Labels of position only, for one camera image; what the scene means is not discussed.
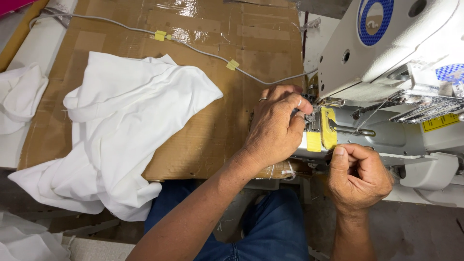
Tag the person's left hand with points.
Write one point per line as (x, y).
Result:
(272, 129)

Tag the person's right hand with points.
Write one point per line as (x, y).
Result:
(357, 181)

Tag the thin white sewing thread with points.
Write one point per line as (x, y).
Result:
(366, 119)

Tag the brown cardboard sheet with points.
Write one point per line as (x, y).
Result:
(224, 90)

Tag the yellow tape piece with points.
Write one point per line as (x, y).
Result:
(232, 65)
(160, 35)

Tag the white industrial sewing machine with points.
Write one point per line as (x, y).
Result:
(391, 87)

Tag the person's blue jeans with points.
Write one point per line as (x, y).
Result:
(253, 228)

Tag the large white fabric garment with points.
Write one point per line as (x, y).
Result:
(119, 134)

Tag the small white fabric piece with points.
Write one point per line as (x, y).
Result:
(20, 96)

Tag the white fabric heap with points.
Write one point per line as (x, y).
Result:
(27, 239)

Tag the pink object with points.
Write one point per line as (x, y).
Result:
(11, 5)

